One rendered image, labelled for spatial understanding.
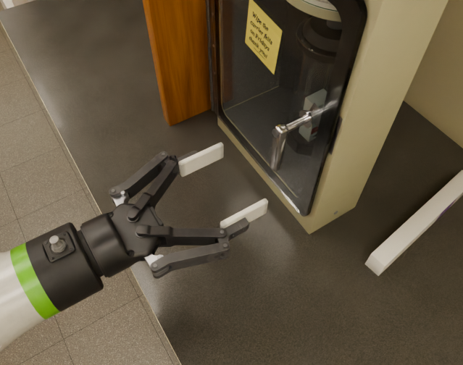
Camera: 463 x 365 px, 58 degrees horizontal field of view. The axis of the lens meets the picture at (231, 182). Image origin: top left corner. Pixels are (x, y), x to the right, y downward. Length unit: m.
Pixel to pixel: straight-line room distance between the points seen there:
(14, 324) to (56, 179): 1.66
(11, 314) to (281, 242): 0.45
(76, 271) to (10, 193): 1.70
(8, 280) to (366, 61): 0.45
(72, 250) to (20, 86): 2.24
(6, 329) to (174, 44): 0.53
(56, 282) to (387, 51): 0.44
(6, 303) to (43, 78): 0.71
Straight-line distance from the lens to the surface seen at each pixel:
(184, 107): 0.92
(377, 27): 0.47
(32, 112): 2.51
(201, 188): 0.82
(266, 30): 0.60
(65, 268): 0.51
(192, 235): 0.53
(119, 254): 0.52
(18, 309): 0.52
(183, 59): 0.84
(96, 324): 1.76
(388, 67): 0.53
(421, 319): 0.77
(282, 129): 0.56
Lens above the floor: 1.61
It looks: 55 degrees down
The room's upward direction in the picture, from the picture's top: straight up
